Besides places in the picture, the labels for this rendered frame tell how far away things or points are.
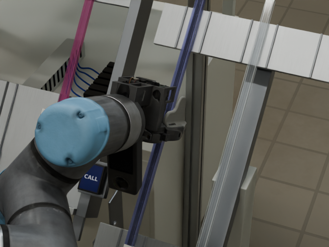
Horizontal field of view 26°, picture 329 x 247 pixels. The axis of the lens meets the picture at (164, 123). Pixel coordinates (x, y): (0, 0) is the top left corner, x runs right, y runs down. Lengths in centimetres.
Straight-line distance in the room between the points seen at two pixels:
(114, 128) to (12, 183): 14
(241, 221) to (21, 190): 48
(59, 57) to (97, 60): 11
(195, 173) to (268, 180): 65
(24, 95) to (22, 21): 73
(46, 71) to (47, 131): 93
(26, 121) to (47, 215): 55
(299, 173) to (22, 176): 171
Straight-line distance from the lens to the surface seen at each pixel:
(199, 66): 161
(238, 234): 123
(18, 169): 86
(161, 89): 98
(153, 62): 183
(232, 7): 200
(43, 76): 172
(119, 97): 90
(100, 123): 80
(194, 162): 179
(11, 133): 134
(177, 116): 107
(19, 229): 78
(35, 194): 82
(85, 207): 126
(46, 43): 193
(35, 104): 133
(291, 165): 249
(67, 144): 80
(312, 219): 231
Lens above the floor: 160
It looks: 37 degrees down
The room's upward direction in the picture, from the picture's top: straight up
